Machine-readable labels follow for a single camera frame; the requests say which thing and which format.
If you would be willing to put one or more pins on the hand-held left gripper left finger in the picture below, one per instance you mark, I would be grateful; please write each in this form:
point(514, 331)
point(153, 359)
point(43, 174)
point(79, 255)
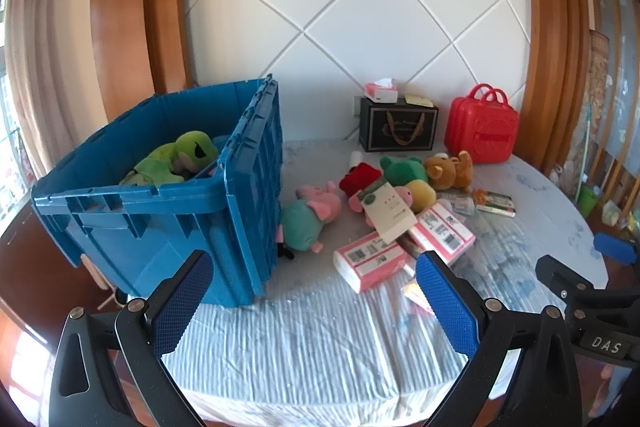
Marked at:
point(182, 302)

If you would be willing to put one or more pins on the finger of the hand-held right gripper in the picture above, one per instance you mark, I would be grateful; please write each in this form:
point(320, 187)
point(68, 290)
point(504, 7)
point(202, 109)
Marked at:
point(562, 277)
point(614, 247)

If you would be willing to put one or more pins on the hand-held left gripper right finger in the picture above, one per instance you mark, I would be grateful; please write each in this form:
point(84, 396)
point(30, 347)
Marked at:
point(447, 307)

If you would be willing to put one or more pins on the green and orange box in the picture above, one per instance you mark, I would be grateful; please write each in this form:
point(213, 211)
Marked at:
point(497, 203)

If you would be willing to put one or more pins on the blue plastic crate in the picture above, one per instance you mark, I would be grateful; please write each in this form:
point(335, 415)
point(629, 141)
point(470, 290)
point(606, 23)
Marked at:
point(240, 207)

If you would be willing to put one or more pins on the orange packet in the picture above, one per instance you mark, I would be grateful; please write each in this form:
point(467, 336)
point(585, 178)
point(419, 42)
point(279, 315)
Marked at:
point(417, 297)

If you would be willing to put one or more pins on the green bucket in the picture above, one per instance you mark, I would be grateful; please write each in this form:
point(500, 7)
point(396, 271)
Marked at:
point(587, 199)

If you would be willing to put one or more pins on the pink tissue pack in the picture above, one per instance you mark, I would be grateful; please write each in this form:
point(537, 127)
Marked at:
point(442, 229)
point(367, 262)

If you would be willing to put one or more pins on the clear plastic packet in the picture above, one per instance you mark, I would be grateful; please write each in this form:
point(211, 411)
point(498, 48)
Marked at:
point(457, 204)

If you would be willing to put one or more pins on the white box with green logo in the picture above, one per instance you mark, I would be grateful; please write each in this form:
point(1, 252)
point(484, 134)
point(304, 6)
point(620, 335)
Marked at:
point(390, 212)

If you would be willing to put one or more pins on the yellow plush toy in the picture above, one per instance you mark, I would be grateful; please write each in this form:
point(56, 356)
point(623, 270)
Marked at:
point(422, 194)

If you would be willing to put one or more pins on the brown bear plush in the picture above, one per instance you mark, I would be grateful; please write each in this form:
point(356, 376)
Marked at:
point(445, 172)

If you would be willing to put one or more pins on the light blue bed sheet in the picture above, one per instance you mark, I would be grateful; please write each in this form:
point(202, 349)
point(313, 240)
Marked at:
point(310, 347)

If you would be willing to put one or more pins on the pink plush toy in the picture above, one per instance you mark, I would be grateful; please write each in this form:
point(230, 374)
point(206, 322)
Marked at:
point(356, 204)

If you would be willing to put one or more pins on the pig plush in teal dress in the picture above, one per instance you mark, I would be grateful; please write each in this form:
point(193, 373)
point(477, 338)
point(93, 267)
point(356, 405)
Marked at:
point(300, 227)

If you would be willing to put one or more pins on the dark green frog plush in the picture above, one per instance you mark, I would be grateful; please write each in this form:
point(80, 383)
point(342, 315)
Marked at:
point(400, 169)

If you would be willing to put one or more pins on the light green frog plush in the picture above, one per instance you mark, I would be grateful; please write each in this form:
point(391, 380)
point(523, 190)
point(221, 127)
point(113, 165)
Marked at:
point(192, 147)

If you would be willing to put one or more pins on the red plush toy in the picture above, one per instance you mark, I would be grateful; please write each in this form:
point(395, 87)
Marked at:
point(360, 177)

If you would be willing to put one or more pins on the blue plush toy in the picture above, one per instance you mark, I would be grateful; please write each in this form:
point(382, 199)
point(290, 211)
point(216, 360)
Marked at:
point(222, 141)

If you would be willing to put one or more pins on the brown wooden cabinet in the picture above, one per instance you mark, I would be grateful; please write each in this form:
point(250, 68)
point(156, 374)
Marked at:
point(25, 247)

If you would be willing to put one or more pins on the red toy suitcase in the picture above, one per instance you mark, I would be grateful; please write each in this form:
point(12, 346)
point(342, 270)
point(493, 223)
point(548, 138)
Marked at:
point(482, 127)

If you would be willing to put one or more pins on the pink pig plush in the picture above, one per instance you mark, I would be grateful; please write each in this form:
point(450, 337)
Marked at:
point(315, 192)

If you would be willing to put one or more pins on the small white cylinder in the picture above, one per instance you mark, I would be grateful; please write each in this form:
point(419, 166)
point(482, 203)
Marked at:
point(356, 158)

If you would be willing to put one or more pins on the black gift box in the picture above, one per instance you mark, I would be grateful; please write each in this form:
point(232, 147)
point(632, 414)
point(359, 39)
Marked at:
point(400, 127)

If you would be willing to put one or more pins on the yellow card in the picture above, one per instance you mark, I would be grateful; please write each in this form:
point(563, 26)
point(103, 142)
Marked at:
point(419, 100)

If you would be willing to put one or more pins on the pink tissue box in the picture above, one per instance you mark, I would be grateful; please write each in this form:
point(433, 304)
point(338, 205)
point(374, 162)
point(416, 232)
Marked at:
point(380, 93)

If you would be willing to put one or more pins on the window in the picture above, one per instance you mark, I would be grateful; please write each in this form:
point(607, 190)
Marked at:
point(10, 147)

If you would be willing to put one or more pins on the beige curtain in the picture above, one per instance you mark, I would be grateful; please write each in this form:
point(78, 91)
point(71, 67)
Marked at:
point(50, 57)

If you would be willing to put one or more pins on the wooden wall trim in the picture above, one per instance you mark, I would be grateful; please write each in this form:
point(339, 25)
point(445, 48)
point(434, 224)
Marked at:
point(550, 32)
point(125, 7)

